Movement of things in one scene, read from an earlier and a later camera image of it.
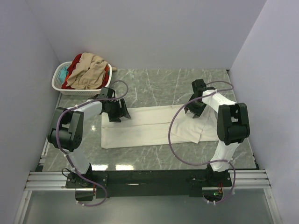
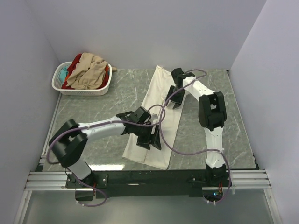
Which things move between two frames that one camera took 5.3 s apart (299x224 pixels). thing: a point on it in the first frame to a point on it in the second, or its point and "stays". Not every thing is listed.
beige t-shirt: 89,73 stays
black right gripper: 197,112 to 177,101
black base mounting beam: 147,184 stays
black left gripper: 115,117 to 150,139
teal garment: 63,73 stays
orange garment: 67,77 stays
